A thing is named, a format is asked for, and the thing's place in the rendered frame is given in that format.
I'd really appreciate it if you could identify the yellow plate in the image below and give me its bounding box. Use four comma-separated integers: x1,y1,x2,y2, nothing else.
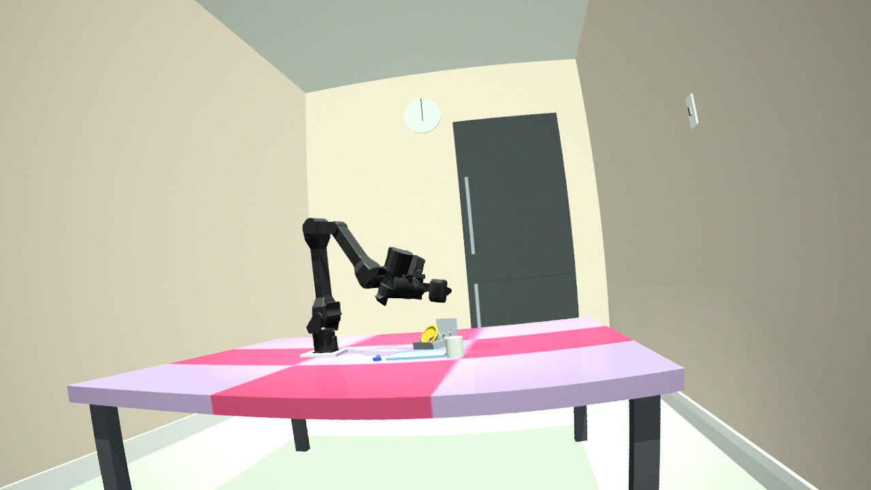
421,325,438,342

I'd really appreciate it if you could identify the white dish rack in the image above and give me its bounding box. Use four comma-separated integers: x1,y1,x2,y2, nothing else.
413,318,458,350

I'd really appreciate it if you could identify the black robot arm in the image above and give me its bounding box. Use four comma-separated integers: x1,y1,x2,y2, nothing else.
302,218,425,354

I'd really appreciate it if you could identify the light blue flat mat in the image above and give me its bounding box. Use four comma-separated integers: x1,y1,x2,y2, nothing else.
386,349,446,361

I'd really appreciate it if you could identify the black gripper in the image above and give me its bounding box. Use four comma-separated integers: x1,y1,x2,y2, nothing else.
402,277,452,303

